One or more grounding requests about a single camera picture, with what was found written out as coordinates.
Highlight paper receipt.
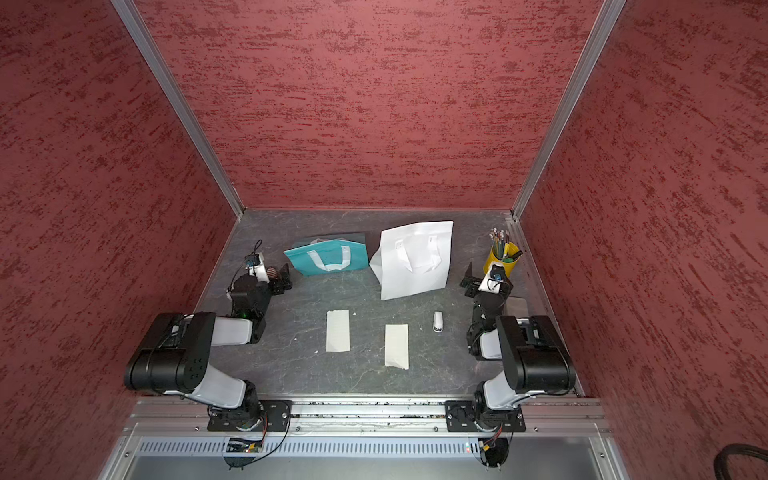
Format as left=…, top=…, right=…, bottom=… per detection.
left=326, top=310, right=350, bottom=353
left=385, top=324, right=409, bottom=370

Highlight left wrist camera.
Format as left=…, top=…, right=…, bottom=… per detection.
left=244, top=252, right=269, bottom=282

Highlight small white stapler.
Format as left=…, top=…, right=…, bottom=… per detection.
left=432, top=311, right=444, bottom=333

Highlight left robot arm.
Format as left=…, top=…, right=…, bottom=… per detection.
left=124, top=265, right=292, bottom=433

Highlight teal gift bag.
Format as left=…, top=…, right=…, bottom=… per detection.
left=284, top=232, right=369, bottom=276

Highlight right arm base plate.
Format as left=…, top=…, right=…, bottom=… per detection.
left=444, top=401, right=526, bottom=433

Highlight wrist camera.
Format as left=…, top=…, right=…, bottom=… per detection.
left=482, top=264, right=507, bottom=294
left=244, top=252, right=269, bottom=282

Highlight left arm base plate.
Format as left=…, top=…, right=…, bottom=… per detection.
left=207, top=399, right=293, bottom=434

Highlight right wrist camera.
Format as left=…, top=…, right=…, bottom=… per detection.
left=482, top=264, right=507, bottom=294

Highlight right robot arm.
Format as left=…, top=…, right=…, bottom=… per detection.
left=460, top=269, right=576, bottom=432

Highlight perforated cable tray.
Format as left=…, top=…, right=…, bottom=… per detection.
left=135, top=437, right=480, bottom=460

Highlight white gift bag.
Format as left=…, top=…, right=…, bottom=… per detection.
left=370, top=221, right=454, bottom=301

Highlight yellow pencil bucket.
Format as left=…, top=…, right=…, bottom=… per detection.
left=483, top=228, right=524, bottom=276

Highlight black cable loop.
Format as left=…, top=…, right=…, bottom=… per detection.
left=712, top=442, right=768, bottom=480

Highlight grey sharpening stone block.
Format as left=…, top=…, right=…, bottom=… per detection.
left=504, top=296, right=529, bottom=318

